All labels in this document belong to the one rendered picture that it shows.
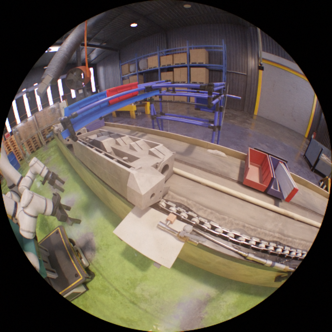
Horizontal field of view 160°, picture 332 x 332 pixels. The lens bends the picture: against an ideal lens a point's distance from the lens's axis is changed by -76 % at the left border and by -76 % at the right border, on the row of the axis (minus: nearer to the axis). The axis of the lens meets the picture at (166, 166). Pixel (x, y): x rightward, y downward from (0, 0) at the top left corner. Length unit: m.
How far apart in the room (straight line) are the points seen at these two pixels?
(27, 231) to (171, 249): 0.64
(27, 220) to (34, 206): 0.08
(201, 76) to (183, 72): 1.56
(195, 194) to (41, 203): 0.82
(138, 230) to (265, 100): 10.69
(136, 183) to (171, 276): 1.05
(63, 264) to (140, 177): 1.19
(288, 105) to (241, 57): 5.15
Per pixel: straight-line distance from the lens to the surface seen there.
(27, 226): 0.66
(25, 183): 1.02
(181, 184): 0.76
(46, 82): 7.28
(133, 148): 0.79
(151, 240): 0.53
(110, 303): 1.49
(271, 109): 10.83
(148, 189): 0.48
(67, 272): 1.35
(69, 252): 1.36
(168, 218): 0.53
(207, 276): 1.35
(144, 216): 0.59
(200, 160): 0.98
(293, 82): 11.62
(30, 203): 0.62
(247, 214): 0.75
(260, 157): 1.13
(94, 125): 2.22
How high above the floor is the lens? 1.31
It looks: 38 degrees down
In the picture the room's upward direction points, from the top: 3 degrees counter-clockwise
